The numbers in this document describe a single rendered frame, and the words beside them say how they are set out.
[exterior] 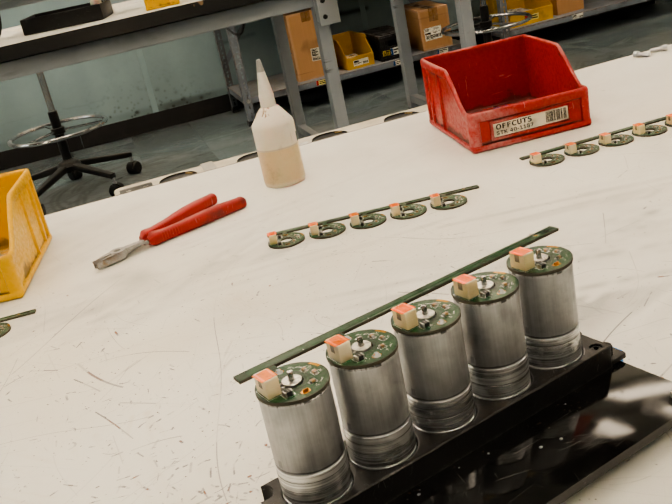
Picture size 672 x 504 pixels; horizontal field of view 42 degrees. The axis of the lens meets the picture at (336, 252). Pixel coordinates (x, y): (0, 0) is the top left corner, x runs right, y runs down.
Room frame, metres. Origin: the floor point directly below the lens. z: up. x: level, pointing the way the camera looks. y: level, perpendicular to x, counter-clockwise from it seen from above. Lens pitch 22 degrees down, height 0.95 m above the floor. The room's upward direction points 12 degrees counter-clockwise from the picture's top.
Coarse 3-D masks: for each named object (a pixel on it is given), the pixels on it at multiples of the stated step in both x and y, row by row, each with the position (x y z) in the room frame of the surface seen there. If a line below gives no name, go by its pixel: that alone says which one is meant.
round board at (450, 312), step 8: (416, 304) 0.29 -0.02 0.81; (432, 304) 0.29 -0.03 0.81; (440, 304) 0.29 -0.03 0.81; (448, 304) 0.29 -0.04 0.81; (456, 304) 0.28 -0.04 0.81; (416, 312) 0.28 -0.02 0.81; (440, 312) 0.28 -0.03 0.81; (448, 312) 0.28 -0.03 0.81; (456, 312) 0.28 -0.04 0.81; (392, 320) 0.28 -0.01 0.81; (424, 320) 0.27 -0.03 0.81; (432, 320) 0.28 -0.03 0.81; (448, 320) 0.27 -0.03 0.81; (456, 320) 0.27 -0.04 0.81; (400, 328) 0.28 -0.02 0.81; (416, 328) 0.27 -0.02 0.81; (424, 328) 0.27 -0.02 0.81; (432, 328) 0.27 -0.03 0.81; (440, 328) 0.27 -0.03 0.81; (448, 328) 0.27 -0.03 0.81
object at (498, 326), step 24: (480, 288) 0.29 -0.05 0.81; (480, 312) 0.28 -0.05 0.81; (504, 312) 0.28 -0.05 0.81; (480, 336) 0.28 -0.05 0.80; (504, 336) 0.28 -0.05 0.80; (480, 360) 0.28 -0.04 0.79; (504, 360) 0.28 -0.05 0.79; (480, 384) 0.29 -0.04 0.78; (504, 384) 0.28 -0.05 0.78; (528, 384) 0.29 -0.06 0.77
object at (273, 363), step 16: (528, 240) 0.33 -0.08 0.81; (496, 256) 0.32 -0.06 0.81; (464, 272) 0.31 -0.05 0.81; (432, 288) 0.30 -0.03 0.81; (384, 304) 0.30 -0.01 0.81; (352, 320) 0.29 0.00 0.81; (368, 320) 0.29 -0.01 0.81; (320, 336) 0.28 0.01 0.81; (288, 352) 0.28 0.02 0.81; (304, 352) 0.27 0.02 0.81; (256, 368) 0.27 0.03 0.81; (272, 368) 0.27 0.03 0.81
